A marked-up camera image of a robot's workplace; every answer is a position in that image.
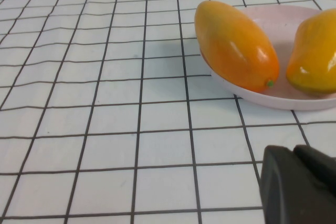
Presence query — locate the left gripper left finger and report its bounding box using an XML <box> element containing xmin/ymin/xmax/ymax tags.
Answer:
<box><xmin>259</xmin><ymin>144</ymin><xmax>336</xmax><ymax>224</ymax></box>

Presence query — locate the white black-grid tablecloth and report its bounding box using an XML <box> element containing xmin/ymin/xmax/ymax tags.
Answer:
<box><xmin>0</xmin><ymin>0</ymin><xmax>336</xmax><ymax>224</ymax></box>

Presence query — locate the yellow-orange plastic mango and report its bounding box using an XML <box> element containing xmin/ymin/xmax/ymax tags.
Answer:
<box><xmin>285</xmin><ymin>8</ymin><xmax>336</xmax><ymax>97</ymax></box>

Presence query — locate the deep orange plastic mango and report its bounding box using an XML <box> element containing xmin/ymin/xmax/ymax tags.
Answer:
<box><xmin>194</xmin><ymin>0</ymin><xmax>280</xmax><ymax>94</ymax></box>

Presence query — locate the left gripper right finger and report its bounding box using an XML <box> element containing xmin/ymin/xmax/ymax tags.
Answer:
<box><xmin>292</xmin><ymin>144</ymin><xmax>336</xmax><ymax>197</ymax></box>

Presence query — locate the pink round plate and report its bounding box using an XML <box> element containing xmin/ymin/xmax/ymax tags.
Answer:
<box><xmin>198</xmin><ymin>5</ymin><xmax>336</xmax><ymax>111</ymax></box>

